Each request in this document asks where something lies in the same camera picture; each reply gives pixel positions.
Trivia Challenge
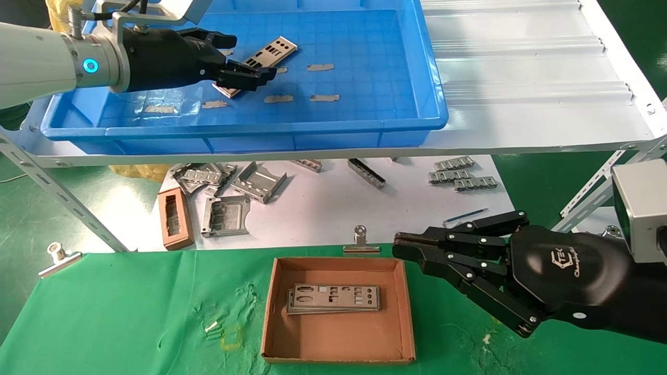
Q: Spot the silver ribbed metal strip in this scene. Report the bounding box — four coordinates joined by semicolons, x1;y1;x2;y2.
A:
453;177;498;192
434;156;475;171
428;170;472;184

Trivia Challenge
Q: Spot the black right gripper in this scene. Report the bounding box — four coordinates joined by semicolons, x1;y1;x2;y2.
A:
392;211;667;344

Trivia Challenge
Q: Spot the green table cloth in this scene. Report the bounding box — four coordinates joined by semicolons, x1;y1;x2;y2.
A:
0;245;667;375

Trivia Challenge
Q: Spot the brown part holder tray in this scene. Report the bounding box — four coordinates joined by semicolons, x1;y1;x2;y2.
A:
157;187;195;251

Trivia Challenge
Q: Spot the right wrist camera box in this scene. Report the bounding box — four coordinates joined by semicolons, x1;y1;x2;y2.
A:
611;159;667;264

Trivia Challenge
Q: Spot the folded sheet metal bracket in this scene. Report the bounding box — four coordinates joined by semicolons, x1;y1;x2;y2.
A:
230;161;288;204

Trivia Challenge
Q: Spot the grey metal frame part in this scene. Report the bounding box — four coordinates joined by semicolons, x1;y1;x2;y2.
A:
201;195;251;239

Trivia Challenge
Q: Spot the slotted metal bracket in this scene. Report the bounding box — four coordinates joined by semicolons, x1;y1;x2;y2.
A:
206;164;239;197
172;163;226;196

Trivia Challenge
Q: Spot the blue plastic tray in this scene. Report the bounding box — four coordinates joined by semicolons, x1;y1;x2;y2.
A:
41;0;450;155

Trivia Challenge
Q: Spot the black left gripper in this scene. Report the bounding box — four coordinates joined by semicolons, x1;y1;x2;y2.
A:
121;29;278;93

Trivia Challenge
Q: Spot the yellow plastic bag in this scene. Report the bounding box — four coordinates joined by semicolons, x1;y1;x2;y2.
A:
108;164;174;183
46;0;84;32

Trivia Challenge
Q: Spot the clear tape patch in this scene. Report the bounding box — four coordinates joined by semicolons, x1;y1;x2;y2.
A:
133;89;204;118

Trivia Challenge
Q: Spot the dark metal bar part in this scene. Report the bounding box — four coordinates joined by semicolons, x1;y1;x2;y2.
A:
348;158;387;189

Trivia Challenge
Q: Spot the brown cardboard box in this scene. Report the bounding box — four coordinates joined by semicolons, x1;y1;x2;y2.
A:
261;257;416;364

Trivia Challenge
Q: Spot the white board sheet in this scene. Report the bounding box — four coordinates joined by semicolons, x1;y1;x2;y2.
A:
159;155;514;252

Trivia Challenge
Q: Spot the black round stool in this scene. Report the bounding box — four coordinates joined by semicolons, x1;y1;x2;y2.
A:
0;102;33;131

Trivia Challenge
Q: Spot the white perforated rack strut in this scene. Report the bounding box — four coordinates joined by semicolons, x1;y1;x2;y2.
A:
0;130;131;254
551;136;667;233

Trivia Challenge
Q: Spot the white metal rack shelf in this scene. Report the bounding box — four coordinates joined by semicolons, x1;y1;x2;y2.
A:
0;0;667;168

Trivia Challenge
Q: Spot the dark blue hex key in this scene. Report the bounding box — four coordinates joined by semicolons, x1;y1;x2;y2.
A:
443;208;490;226

